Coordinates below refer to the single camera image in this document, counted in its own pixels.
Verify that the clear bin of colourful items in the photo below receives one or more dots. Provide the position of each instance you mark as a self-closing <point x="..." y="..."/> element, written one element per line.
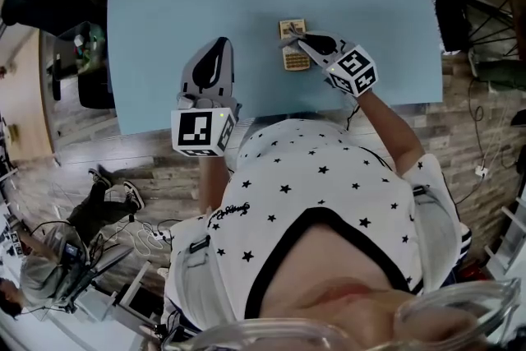
<point x="84" y="49"/>

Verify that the person's right forearm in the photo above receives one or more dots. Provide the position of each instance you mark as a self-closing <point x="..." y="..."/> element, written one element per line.
<point x="390" y="131"/>

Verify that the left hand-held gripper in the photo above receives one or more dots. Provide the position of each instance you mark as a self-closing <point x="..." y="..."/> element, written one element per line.
<point x="195" y="131"/>

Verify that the person's neck and chin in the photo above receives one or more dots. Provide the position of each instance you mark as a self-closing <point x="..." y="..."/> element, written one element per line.
<point x="328" y="259"/>

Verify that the grey cloth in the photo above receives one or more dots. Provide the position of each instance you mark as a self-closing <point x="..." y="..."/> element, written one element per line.
<point x="292" y="37"/>

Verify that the person's white star-print shirt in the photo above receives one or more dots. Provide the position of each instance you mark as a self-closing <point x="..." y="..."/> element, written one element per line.
<point x="308" y="168"/>

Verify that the black bag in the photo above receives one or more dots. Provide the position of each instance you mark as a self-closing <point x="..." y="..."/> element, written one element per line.
<point x="452" y="22"/>

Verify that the white power strip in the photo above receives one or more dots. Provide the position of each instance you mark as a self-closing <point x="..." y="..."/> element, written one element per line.
<point x="161" y="235"/>
<point x="483" y="171"/>

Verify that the dark wooden side table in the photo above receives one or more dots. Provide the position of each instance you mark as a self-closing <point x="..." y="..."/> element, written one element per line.
<point x="513" y="0"/>

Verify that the black office chair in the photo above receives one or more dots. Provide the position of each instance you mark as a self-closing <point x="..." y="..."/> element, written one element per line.
<point x="45" y="4"/>

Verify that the clear-framed glasses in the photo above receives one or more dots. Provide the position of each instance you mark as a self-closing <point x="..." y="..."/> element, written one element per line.
<point x="452" y="300"/>

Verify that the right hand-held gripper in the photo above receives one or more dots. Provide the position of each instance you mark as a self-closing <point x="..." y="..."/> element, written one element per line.
<point x="353" y="70"/>

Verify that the light wooden desk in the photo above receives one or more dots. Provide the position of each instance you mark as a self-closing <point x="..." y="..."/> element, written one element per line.
<point x="24" y="94"/>

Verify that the person's left forearm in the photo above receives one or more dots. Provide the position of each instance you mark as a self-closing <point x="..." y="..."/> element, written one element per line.
<point x="213" y="185"/>

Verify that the beige calculator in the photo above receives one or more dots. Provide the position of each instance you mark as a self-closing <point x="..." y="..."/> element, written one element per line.
<point x="296" y="61"/>

